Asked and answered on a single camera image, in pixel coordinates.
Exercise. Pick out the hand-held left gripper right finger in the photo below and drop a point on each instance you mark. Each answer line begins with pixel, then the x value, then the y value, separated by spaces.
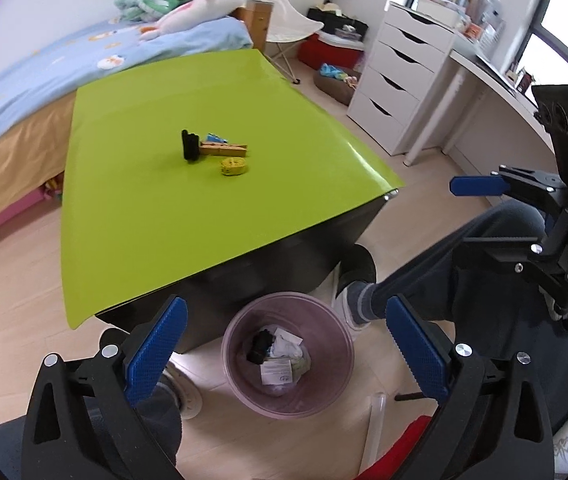
pixel 419 350

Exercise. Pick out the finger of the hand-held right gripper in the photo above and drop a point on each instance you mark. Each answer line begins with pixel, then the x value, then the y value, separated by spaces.
pixel 494 255
pixel 479 186

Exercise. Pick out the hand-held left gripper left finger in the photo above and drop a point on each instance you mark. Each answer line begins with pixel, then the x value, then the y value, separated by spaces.
pixel 158 350

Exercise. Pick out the pink translucent waste bin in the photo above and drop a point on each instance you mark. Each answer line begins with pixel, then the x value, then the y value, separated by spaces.
pixel 244 390

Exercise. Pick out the pale green sock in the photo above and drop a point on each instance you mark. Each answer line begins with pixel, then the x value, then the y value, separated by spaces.
pixel 301 365

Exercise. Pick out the white socks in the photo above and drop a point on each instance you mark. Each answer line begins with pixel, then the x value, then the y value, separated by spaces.
pixel 286 344

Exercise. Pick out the person's right leg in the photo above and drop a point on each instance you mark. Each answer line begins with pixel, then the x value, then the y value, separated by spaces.
pixel 464 280

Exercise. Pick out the white left shoe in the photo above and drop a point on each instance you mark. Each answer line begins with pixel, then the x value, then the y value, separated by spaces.
pixel 187 396

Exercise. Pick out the white shoe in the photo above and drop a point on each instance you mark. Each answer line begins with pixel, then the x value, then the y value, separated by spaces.
pixel 187 396
pixel 349 310

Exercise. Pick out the white right shoe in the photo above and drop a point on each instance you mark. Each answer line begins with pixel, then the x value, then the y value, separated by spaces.
pixel 349 310

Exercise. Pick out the white desk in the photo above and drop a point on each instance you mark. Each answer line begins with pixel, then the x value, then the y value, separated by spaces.
pixel 494 90

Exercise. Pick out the clear plastic tube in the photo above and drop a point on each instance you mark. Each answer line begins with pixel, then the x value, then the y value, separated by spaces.
pixel 375 430

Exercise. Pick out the red cloth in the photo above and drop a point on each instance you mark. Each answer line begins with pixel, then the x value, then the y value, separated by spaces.
pixel 399 452

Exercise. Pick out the window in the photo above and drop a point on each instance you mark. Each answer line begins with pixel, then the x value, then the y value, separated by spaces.
pixel 564 20

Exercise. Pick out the white drawer cabinet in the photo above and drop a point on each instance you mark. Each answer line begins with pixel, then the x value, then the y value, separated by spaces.
pixel 394 75

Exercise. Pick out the pile of books and papers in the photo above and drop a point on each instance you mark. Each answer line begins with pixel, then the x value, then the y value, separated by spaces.
pixel 459 2

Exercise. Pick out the brown basket with toys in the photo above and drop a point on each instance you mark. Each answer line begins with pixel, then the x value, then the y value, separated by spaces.
pixel 334 87

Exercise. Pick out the yellow tape measure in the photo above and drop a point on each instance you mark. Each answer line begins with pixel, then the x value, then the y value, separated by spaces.
pixel 234 166

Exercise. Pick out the pink storage box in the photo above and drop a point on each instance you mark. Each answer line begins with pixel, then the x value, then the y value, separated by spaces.
pixel 13 210

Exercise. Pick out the red storage box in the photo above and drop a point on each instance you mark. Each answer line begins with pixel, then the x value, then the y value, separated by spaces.
pixel 324 52

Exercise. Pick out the wooden clothespin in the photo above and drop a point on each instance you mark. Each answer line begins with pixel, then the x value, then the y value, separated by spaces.
pixel 223 149

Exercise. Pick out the blue binder clip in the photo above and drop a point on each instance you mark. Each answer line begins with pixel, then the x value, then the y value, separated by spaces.
pixel 215 138

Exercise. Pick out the black tote bag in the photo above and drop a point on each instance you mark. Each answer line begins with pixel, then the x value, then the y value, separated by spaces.
pixel 334 20

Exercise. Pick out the beige bed sheet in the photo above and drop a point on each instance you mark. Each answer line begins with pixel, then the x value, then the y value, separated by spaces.
pixel 8 170

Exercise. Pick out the white folding chair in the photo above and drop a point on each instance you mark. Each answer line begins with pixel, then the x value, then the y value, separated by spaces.
pixel 289 20

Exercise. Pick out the bed with blue sheet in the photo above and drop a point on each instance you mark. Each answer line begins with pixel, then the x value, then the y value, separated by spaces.
pixel 256 22

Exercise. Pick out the bed with blue blanket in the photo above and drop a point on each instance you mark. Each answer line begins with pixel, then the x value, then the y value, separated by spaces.
pixel 38 75

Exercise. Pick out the white pink plush toy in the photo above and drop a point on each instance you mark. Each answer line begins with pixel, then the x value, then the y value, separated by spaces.
pixel 198 7

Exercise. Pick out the green plush toys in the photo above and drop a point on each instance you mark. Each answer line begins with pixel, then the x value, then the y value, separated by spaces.
pixel 148 0

